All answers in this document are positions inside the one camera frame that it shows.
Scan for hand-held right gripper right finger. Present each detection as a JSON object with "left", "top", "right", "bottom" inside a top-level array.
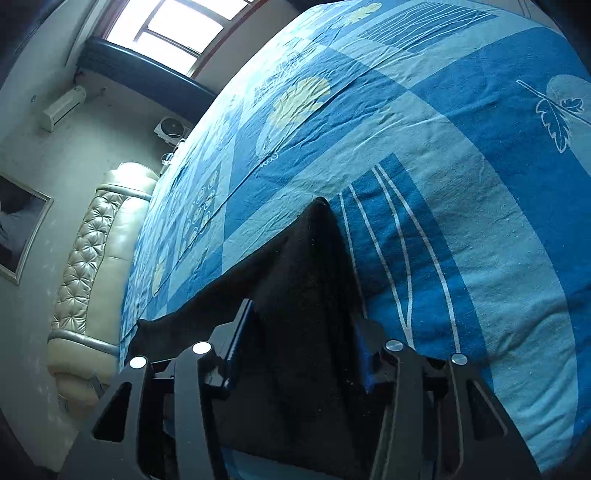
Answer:
[{"left": 353, "top": 316, "right": 543, "bottom": 480}]

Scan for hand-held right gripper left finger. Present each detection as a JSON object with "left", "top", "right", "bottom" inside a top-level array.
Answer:
[{"left": 59, "top": 298, "right": 256, "bottom": 480}]

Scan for black pants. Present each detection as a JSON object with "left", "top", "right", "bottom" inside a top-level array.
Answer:
[{"left": 124, "top": 196, "right": 389, "bottom": 469}]

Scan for cream tufted leather headboard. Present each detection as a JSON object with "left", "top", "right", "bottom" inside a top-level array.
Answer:
[{"left": 46, "top": 161, "right": 160, "bottom": 416}]

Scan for blue patterned bed sheet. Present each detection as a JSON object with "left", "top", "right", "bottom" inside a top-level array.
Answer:
[{"left": 117, "top": 0, "right": 591, "bottom": 480}]

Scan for white square fan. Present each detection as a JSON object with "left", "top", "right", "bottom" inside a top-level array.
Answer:
[{"left": 154, "top": 117, "right": 188, "bottom": 151}]

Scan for dark blue ribbed window panel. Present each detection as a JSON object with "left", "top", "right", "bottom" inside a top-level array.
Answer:
[{"left": 78, "top": 37, "right": 219, "bottom": 103}]

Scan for window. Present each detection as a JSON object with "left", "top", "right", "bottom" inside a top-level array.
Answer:
[{"left": 95, "top": 0, "right": 259, "bottom": 79}]

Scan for white cable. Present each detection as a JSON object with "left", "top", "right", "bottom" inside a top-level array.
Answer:
[{"left": 159, "top": 147, "right": 180, "bottom": 176}]

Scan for framed black-and-white wall picture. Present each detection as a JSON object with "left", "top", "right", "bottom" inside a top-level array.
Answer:
[{"left": 0, "top": 173, "right": 54, "bottom": 285}]

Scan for white wall air conditioner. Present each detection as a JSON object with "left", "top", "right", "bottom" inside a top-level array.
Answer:
[{"left": 39, "top": 85, "right": 88, "bottom": 134}]

